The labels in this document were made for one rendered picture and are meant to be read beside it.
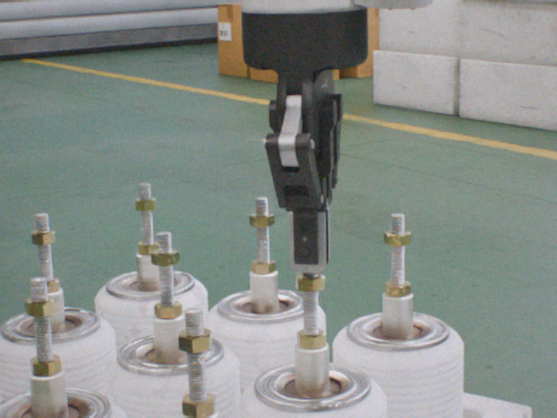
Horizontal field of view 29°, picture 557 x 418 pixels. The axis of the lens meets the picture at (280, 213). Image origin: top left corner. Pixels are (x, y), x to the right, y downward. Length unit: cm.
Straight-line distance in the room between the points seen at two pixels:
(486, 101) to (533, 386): 202
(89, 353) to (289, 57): 30
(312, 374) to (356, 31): 22
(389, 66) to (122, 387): 296
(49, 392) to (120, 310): 23
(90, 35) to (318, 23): 541
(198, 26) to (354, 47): 570
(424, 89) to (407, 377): 279
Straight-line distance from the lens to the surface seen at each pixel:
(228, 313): 84
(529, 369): 141
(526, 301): 167
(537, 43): 317
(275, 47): 62
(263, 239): 84
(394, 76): 362
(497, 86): 327
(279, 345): 82
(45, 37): 592
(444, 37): 346
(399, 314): 78
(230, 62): 467
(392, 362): 76
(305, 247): 66
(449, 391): 78
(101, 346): 82
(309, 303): 68
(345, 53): 62
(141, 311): 89
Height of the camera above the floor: 53
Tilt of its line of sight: 14 degrees down
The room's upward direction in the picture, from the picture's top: 2 degrees counter-clockwise
